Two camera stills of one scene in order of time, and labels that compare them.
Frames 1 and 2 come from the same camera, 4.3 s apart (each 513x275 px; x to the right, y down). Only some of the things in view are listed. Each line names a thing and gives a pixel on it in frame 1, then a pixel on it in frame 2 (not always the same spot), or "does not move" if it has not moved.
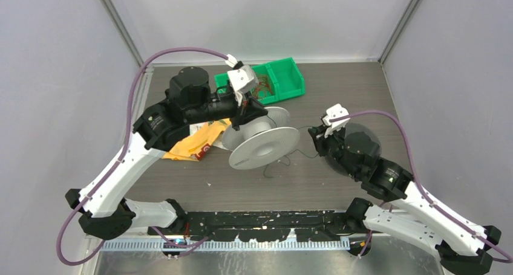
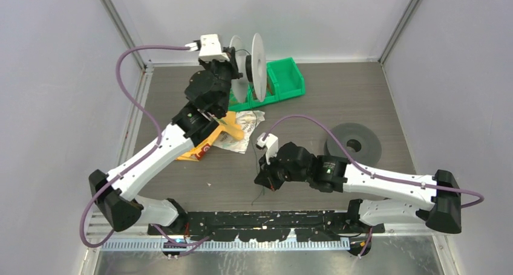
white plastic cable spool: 261,141 → 253,68
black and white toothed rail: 261,226 does not move
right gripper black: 317,133 → 266,176
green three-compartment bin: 277,80 does not move
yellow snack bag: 196,146 does not move
